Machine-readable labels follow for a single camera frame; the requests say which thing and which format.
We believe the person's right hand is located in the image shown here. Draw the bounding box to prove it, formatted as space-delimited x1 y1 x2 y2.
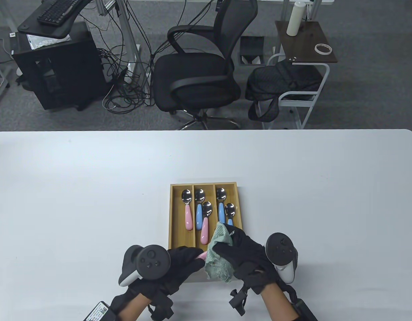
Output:
213 223 280 295

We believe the person's left hand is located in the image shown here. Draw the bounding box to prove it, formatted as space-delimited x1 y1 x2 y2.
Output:
127 246 206 298

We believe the green fish scale cleaning cloth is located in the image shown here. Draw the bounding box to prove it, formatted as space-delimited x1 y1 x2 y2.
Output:
204 221 235 284

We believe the black grey hand controller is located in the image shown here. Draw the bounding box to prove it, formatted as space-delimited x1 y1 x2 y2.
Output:
265 233 298 285
118 245 172 287

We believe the person's right forearm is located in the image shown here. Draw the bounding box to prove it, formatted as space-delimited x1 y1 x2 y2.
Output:
261 283 300 321

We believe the person's left forearm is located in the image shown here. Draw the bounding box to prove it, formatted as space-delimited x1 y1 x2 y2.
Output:
119 294 153 321

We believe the bamboo cutlery tray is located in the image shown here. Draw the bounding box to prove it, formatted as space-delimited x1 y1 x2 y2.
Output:
168 182 245 283

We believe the black backpack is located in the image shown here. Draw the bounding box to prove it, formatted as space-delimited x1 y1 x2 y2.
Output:
245 61 324 122

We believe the black mesh office chair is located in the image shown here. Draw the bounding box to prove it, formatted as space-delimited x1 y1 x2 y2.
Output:
152 0 259 130

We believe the black floor box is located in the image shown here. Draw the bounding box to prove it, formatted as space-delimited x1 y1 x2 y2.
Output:
239 36 265 66

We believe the black cabinet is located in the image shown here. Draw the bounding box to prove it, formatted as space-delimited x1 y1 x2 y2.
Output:
11 22 108 111

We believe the brown side table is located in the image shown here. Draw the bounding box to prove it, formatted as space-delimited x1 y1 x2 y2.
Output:
262 21 338 130

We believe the aluminium desk leg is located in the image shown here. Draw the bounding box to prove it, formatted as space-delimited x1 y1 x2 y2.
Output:
114 0 143 84

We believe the white cylinder bottle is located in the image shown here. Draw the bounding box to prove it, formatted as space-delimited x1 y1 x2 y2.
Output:
286 1 306 36

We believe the silver foil bag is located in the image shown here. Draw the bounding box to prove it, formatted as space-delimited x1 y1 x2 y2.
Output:
26 33 72 50

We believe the black keyboard shelf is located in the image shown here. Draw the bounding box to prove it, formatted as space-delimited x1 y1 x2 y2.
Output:
18 0 94 39

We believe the aluminium profile piece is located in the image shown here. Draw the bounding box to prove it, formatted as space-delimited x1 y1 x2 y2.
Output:
94 0 119 15

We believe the black keyboard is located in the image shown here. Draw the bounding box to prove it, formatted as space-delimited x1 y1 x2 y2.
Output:
37 0 82 26

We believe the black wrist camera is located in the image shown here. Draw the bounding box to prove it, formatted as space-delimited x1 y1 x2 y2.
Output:
149 296 174 321
229 288 250 316

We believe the black cable bundle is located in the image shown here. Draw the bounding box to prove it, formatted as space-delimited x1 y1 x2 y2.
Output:
82 0 226 116

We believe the white metal frame leg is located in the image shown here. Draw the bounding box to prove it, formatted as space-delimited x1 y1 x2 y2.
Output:
0 55 11 111

